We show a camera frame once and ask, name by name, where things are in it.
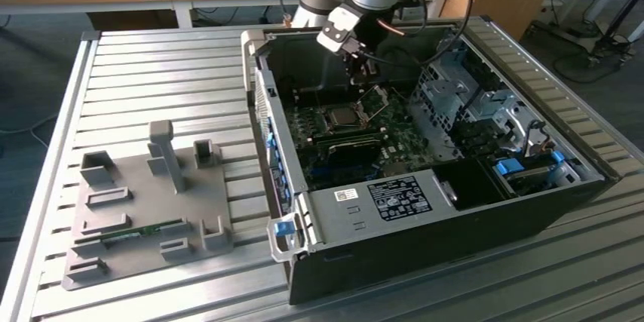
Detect metal CPU socket cover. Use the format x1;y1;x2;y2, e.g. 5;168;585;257
355;84;392;121

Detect square CPU chip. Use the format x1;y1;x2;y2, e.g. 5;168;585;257
325;108;357;126

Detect CPU socket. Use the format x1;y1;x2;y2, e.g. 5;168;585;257
320;103;376;130

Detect silver metal drive cage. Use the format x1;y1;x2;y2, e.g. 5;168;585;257
408;31;536;163

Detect green motherboard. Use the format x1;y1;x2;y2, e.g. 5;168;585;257
280;82;457;192

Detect black graphics card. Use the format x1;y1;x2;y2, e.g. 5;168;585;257
325;140;384;167

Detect blue card retention clips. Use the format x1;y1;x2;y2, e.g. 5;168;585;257
264;120;293;206

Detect white legged equipment stand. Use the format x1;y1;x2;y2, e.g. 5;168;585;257
527;0;644;61

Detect black rating label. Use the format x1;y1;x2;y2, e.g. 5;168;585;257
367;175;433;222

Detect blue disk carrier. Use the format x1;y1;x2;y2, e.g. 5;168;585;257
493;158;527;179

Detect silver power supply unit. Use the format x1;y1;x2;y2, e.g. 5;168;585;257
301;169;457;247

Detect black open PC case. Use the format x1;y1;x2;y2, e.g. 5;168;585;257
239;15;633;307

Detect grey parts rack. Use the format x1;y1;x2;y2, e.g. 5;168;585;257
60;119;236;292

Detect green RAM stick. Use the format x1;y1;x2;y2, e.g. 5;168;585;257
97;223;183;244

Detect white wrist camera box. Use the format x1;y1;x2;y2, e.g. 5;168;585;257
315;3;364;54

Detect black wire bundle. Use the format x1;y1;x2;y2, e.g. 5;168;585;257
520;118;560;158

